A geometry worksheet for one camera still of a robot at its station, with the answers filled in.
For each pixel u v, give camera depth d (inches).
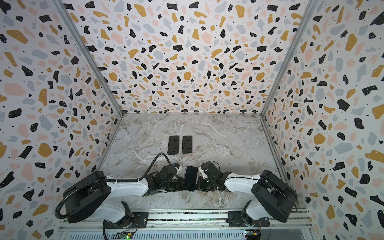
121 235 27.7
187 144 40.6
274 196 17.1
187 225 28.8
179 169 32.4
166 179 27.3
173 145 40.9
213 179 27.0
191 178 34.3
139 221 28.8
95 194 16.7
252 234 28.2
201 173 31.9
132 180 22.4
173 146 41.4
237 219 29.2
